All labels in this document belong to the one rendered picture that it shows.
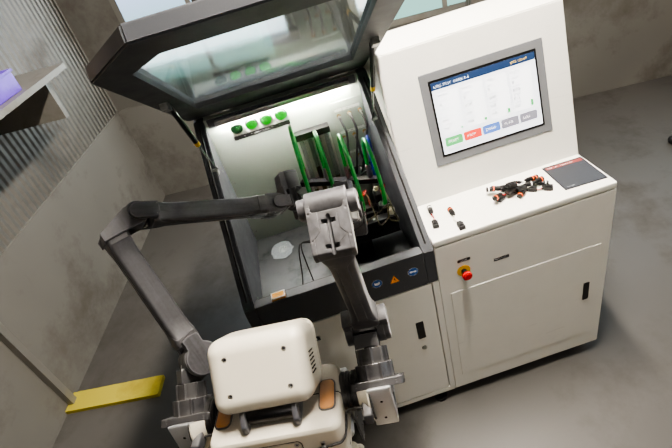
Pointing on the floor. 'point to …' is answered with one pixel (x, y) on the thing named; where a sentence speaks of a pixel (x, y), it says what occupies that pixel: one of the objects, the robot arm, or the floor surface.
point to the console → (493, 289)
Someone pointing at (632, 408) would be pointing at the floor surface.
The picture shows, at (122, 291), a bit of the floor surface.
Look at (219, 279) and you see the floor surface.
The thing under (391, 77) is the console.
